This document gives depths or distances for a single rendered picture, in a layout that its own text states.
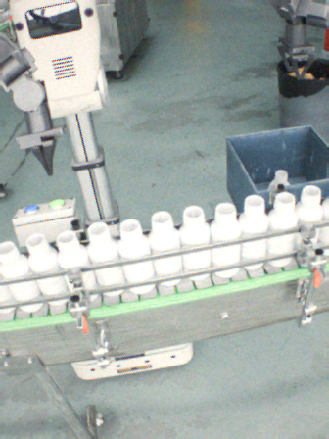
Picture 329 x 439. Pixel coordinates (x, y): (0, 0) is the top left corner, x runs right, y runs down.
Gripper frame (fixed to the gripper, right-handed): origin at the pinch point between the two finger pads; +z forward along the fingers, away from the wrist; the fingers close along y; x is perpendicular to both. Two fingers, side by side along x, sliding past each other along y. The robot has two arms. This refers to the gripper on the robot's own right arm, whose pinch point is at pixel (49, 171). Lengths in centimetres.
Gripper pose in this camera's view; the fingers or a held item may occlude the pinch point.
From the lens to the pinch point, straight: 93.9
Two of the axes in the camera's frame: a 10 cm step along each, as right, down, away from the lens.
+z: 1.5, 9.2, 3.6
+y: 9.8, -1.8, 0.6
